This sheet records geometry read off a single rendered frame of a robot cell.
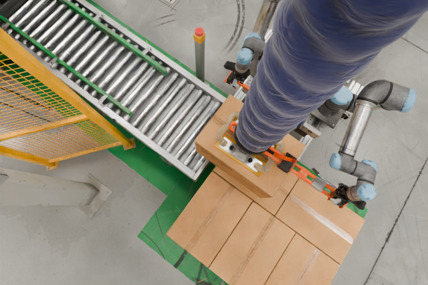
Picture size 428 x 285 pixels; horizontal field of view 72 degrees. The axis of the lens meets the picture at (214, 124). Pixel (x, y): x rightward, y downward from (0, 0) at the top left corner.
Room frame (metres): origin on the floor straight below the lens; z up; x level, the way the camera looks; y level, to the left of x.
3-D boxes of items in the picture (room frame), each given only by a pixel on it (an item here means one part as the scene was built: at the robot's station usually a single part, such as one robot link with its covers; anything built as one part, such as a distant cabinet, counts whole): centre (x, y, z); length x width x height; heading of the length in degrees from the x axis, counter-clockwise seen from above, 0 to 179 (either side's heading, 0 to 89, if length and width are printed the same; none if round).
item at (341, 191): (0.15, -0.74, 1.35); 0.09 x 0.08 x 0.12; 63
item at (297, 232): (-0.11, -0.51, 0.34); 1.20 x 1.00 x 0.40; 61
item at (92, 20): (1.45, 1.14, 0.60); 1.60 x 0.10 x 0.09; 61
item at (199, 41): (1.19, 0.19, 0.50); 0.07 x 0.07 x 1.00; 61
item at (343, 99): (0.75, -0.76, 1.20); 0.13 x 0.12 x 0.14; 77
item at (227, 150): (0.33, -0.19, 1.09); 0.34 x 0.10 x 0.05; 62
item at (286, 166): (0.30, -0.45, 1.20); 0.10 x 0.08 x 0.06; 152
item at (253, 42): (0.86, -0.16, 1.50); 0.11 x 0.11 x 0.08; 73
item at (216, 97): (1.33, 0.80, 0.50); 2.31 x 0.05 x 0.19; 61
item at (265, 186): (0.41, -0.25, 0.87); 0.60 x 0.40 x 0.40; 61
